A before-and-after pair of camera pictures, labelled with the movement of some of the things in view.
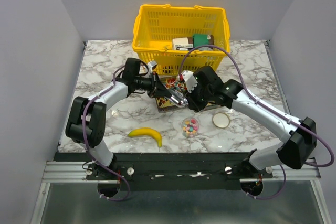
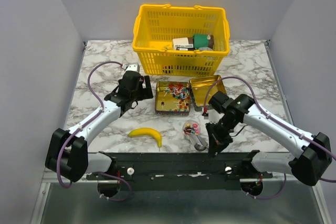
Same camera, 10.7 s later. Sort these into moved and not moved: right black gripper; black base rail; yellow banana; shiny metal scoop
Moved: shiny metal scoop; right black gripper
Not moved: black base rail; yellow banana
